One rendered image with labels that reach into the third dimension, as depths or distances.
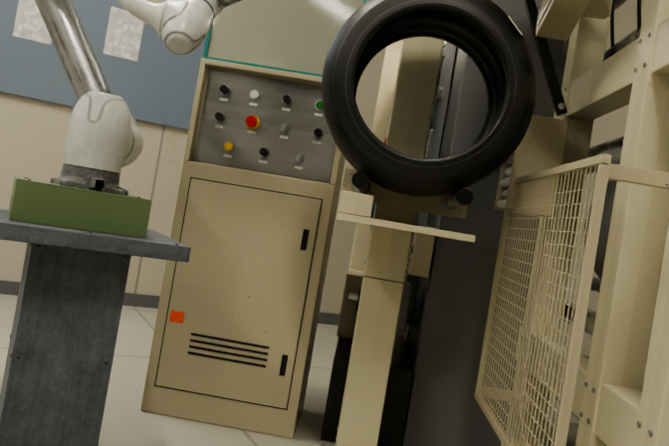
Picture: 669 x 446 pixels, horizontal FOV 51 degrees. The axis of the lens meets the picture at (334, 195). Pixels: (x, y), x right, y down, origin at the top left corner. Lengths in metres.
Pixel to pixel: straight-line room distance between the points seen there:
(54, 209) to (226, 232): 0.77
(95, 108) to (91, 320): 0.57
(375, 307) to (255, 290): 0.48
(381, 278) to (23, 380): 1.06
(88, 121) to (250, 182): 0.72
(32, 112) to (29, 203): 2.73
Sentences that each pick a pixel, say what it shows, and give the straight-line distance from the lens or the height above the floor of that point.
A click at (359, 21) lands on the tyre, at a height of 1.31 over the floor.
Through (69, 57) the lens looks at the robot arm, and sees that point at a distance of 2.30.
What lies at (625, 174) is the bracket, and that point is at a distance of 1.48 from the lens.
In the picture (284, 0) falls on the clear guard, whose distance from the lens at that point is 2.64.
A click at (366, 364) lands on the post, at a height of 0.35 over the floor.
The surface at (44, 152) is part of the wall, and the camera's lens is 4.64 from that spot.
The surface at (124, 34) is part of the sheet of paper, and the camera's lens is 4.72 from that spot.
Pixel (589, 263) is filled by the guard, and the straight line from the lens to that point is 1.44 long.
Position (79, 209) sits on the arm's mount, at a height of 0.70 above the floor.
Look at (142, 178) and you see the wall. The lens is 4.70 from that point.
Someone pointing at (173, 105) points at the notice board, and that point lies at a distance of 4.73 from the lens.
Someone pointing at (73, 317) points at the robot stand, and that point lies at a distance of 2.00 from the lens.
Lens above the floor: 0.80
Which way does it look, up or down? 1 degrees up
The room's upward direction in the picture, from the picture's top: 10 degrees clockwise
